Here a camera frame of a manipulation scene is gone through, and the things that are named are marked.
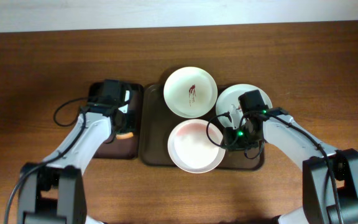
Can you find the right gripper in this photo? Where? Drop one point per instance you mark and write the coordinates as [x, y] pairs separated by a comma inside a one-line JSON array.
[[228, 134]]

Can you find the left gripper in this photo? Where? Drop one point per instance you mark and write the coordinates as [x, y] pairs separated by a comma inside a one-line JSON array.
[[130, 124]]

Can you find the green and orange sponge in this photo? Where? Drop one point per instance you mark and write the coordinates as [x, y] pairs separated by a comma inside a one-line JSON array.
[[125, 135]]

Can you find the pale green plate stained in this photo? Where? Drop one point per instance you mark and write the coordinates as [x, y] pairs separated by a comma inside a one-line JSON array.
[[230, 96]]

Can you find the white plate bottom stained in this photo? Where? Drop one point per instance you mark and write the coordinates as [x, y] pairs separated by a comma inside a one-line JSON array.
[[192, 146]]

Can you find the white plate stained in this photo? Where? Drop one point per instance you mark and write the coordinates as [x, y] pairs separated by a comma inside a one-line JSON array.
[[192, 146], [190, 92]]

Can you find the white plate top stained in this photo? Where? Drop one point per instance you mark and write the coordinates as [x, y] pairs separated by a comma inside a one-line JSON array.
[[190, 92]]

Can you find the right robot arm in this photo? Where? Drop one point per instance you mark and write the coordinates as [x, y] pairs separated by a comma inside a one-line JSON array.
[[330, 175]]

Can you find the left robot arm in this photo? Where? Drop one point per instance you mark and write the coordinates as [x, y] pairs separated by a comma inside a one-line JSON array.
[[52, 191]]

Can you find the small black tray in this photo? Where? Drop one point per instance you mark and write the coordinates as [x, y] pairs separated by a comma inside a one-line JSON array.
[[115, 148]]

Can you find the large brown serving tray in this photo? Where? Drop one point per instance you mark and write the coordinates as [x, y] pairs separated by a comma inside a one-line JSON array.
[[156, 125]]

